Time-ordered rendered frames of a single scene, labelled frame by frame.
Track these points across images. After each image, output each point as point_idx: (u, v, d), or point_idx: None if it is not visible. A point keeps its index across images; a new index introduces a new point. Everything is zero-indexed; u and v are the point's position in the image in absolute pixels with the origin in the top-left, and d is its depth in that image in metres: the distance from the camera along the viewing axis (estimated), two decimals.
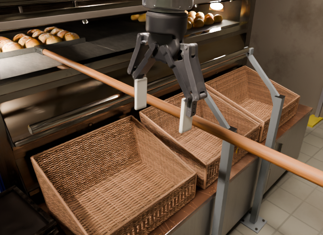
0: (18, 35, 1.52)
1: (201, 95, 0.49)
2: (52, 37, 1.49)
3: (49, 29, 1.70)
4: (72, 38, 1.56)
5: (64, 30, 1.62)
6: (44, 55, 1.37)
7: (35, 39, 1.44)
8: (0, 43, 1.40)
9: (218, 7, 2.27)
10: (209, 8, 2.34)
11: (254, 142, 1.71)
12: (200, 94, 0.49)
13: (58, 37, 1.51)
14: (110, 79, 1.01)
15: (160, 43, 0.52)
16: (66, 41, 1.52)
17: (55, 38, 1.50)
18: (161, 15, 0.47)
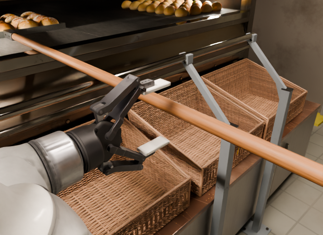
0: None
1: None
2: (26, 21, 1.30)
3: (26, 14, 1.50)
4: (50, 23, 1.36)
5: (42, 15, 1.43)
6: (14, 40, 1.18)
7: (6, 22, 1.25)
8: None
9: None
10: None
11: None
12: None
13: (33, 22, 1.32)
14: (82, 64, 0.82)
15: None
16: (42, 26, 1.33)
17: (30, 22, 1.30)
18: None
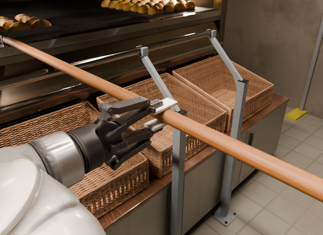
0: None
1: (142, 142, 0.58)
2: (18, 23, 1.28)
3: (19, 16, 1.49)
4: (43, 25, 1.35)
5: (35, 17, 1.42)
6: (6, 43, 1.17)
7: None
8: None
9: None
10: None
11: (221, 130, 1.64)
12: (142, 142, 0.58)
13: (25, 24, 1.30)
14: (70, 67, 0.81)
15: None
16: (34, 29, 1.31)
17: (22, 25, 1.29)
18: None
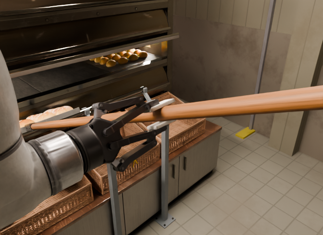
0: None
1: None
2: (43, 114, 1.44)
3: (46, 112, 1.68)
4: (65, 110, 1.50)
5: (59, 107, 1.59)
6: (34, 129, 1.29)
7: (26, 119, 1.39)
8: None
9: None
10: None
11: (156, 157, 2.21)
12: (148, 145, 0.56)
13: (50, 113, 1.46)
14: (82, 117, 0.86)
15: None
16: (58, 115, 1.46)
17: (47, 114, 1.45)
18: None
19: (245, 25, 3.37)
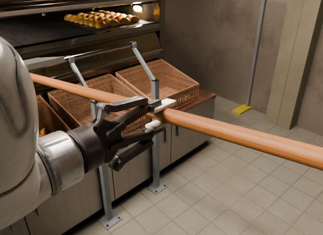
0: None
1: (144, 143, 0.58)
2: None
3: None
4: None
5: None
6: None
7: None
8: None
9: (139, 10, 2.69)
10: (133, 10, 2.76)
11: (147, 118, 2.13)
12: (143, 143, 0.57)
13: None
14: (73, 86, 0.83)
15: None
16: (42, 61, 1.38)
17: None
18: None
19: None
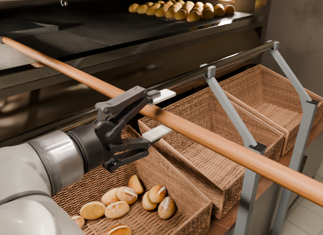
0: None
1: None
2: None
3: (169, 206, 1.10)
4: (164, 197, 1.13)
5: (129, 187, 1.24)
6: (5, 43, 1.17)
7: (121, 228, 1.00)
8: None
9: None
10: None
11: (277, 155, 1.42)
12: (140, 152, 0.59)
13: None
14: (70, 68, 0.81)
15: None
16: (34, 29, 1.31)
17: None
18: None
19: None
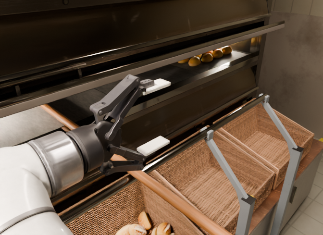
0: None
1: None
2: None
3: None
4: (169, 234, 1.32)
5: (139, 222, 1.42)
6: None
7: None
8: None
9: None
10: None
11: (269, 191, 1.61)
12: None
13: None
14: None
15: None
16: None
17: None
18: None
19: None
